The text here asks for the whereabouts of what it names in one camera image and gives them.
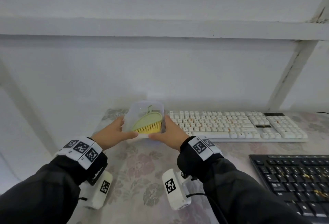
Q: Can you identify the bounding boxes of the floral tablecloth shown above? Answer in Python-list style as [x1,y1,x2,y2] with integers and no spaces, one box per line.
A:
[66,108,329,224]

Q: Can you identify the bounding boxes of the green brush yellow bristles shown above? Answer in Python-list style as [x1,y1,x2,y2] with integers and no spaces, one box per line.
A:
[131,105,163,134]

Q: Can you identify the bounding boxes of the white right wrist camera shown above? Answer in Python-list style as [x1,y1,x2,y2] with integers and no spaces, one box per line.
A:
[162,169,192,211]

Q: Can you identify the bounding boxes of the white marker left wristband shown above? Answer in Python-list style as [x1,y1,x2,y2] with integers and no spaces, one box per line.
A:
[54,136,103,170]

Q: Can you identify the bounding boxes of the white keyboard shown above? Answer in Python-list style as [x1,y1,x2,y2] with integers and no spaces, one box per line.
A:
[167,110,308,143]

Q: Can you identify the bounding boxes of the person's left forearm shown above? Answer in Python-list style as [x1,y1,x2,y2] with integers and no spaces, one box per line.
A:
[0,152,108,224]

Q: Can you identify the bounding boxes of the white marker right wristband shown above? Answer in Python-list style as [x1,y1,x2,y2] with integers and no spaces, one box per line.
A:
[187,136,223,161]

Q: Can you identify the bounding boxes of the clear plastic container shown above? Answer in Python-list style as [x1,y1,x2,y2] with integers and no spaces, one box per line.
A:
[123,100,166,144]

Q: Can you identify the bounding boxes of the black camera cable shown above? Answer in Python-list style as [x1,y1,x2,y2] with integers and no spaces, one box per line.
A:
[185,192,230,224]

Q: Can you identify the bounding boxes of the white marker wristband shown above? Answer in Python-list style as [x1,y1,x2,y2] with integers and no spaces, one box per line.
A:
[187,136,223,161]
[54,136,103,170]

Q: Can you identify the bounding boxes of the white wooden frame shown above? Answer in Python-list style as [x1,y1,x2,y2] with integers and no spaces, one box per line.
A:
[0,0,329,155]

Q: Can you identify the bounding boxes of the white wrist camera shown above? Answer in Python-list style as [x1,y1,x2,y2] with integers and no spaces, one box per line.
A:
[162,169,192,211]
[82,171,113,210]

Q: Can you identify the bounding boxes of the person's right forearm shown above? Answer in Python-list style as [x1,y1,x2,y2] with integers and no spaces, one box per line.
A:
[176,152,309,224]

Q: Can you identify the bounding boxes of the black keyboard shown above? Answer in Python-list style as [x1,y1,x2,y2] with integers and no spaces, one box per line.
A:
[248,154,329,224]

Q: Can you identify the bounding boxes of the person's left hand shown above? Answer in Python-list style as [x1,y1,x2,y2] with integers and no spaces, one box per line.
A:
[91,115,138,151]

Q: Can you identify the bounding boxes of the person's right hand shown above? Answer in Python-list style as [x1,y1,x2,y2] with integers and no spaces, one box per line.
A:
[148,114,191,152]

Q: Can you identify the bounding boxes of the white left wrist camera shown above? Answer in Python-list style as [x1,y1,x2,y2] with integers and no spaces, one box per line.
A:
[82,171,113,210]

